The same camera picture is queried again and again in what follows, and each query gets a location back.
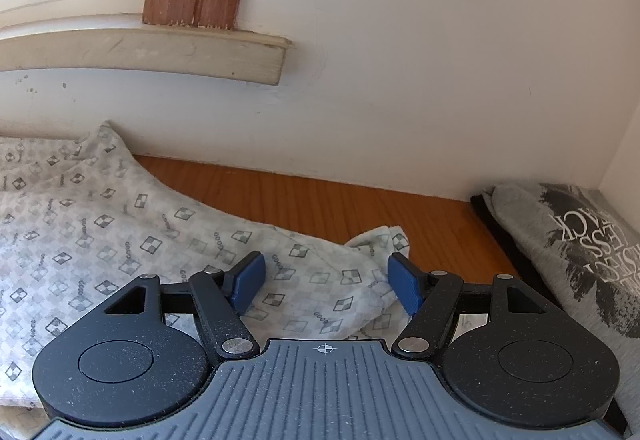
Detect grey printed sweatshirt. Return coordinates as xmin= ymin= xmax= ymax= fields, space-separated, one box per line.
xmin=489 ymin=182 xmax=640 ymax=415

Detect cream window sill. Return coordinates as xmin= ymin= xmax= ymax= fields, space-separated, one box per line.
xmin=0 ymin=26 xmax=294 ymax=87

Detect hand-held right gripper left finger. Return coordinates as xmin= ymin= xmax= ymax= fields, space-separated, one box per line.
xmin=102 ymin=252 xmax=267 ymax=360

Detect black folded garment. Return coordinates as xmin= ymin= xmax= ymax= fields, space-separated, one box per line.
xmin=469 ymin=191 xmax=632 ymax=437

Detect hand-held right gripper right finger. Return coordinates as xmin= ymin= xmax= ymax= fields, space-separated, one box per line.
xmin=387 ymin=252 xmax=551 ymax=361

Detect white patterned shirt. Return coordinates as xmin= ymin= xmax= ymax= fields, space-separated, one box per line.
xmin=0 ymin=120 xmax=414 ymax=410

